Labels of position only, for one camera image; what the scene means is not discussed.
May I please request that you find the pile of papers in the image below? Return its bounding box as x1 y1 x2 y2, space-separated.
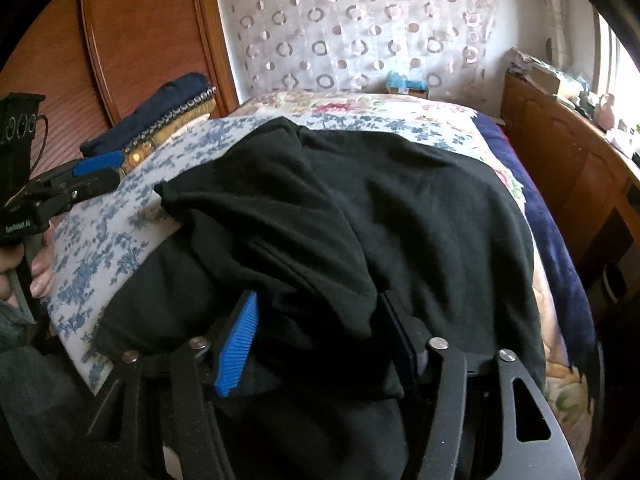
509 47 588 103

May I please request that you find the small blue box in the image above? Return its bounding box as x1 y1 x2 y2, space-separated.
386 71 431 99

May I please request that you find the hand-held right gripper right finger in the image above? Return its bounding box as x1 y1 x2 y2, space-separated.
379 292 581 480

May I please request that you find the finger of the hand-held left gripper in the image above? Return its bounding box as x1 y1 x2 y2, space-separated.
35 151 124 188
47 169 122 213

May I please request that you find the navy blue blanket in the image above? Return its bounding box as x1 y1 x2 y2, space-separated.
472 115 603 466

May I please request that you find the wooden desk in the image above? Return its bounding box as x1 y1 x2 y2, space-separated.
500 70 640 313

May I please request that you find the window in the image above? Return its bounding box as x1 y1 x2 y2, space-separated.
592 7 640 128

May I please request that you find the person's left forearm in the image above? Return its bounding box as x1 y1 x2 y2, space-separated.
0 302 53 361

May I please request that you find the folded navy cloth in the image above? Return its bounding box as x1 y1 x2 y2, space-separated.
80 72 213 158

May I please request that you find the person's left hand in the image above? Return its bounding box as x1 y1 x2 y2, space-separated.
0 220 57 307

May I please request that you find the pink figurine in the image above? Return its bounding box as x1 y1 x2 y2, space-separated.
597 93 618 130

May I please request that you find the black printed t-shirt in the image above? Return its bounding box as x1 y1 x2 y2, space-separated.
92 116 547 480

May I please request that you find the white circle-patterned curtain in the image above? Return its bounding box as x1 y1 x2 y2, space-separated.
212 0 551 111

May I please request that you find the floral patchwork quilt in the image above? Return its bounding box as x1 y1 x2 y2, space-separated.
42 91 593 458

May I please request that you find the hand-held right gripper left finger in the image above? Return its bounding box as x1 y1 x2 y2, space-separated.
65 290 259 480

